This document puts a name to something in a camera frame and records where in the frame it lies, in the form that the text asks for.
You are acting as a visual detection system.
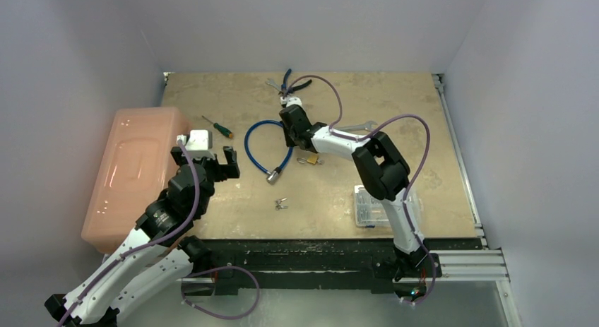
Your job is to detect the brass padlock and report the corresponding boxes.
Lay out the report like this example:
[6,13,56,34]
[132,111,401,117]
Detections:
[296,155,320,165]

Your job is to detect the blue cable lock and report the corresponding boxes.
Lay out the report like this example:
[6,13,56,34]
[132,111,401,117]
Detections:
[243,120,296,186]

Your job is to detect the pair of silver keys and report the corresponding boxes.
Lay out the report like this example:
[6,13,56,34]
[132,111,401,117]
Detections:
[275,198,288,210]

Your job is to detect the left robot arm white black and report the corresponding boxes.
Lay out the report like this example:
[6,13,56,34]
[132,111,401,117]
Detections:
[45,143,240,326]

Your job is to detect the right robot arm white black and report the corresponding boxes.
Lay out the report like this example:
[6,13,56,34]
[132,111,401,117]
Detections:
[279,105,434,275]

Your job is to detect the small silver wrench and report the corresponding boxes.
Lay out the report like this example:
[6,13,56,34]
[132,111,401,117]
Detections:
[265,78,284,95]

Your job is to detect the large silver open wrench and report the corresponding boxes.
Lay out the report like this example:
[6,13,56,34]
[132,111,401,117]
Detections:
[335,120,377,132]

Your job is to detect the pink plastic storage box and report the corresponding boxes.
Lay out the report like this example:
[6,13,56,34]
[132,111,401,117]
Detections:
[81,107,191,254]

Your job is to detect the clear plastic screw box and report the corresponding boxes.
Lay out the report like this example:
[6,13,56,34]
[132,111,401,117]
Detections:
[353,185,422,228]

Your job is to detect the green handled screwdriver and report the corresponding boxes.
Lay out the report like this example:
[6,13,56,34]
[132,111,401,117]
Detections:
[201,115,235,139]

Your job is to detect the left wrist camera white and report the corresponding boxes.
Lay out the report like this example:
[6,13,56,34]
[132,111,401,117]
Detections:
[177,129,215,160]

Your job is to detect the blue handled pliers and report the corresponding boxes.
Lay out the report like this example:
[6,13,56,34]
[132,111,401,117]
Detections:
[278,69,312,96]

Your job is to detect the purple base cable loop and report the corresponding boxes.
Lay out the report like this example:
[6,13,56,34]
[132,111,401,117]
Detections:
[180,266,261,321]

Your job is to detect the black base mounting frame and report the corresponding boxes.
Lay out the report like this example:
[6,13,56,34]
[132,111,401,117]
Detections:
[166,237,483,295]

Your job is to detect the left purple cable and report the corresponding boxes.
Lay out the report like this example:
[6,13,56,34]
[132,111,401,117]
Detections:
[56,136,202,327]

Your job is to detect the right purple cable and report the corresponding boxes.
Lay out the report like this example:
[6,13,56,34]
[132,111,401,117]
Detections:
[283,75,437,307]

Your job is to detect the aluminium rail frame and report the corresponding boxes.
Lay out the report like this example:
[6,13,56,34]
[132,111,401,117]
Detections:
[431,73,511,283]

